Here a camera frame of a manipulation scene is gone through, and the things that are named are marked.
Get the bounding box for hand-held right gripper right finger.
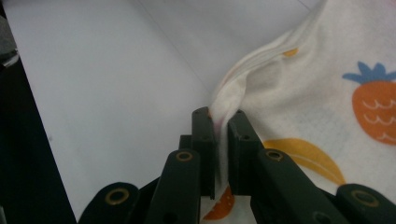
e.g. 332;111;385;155
226;108;266;197

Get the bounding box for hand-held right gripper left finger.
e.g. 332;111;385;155
178;105;218;201

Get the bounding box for white fruit-print pants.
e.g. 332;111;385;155
199;0;396;224

